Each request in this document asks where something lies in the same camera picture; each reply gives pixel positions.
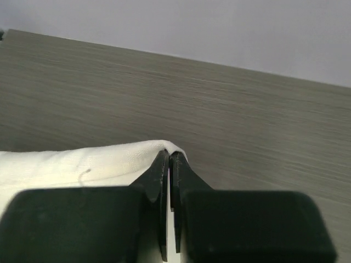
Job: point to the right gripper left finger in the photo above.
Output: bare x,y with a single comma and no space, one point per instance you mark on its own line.
90,224

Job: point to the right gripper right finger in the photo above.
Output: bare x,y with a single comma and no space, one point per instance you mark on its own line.
244,226

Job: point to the white cloth napkin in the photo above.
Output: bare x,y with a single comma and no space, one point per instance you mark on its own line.
115,165

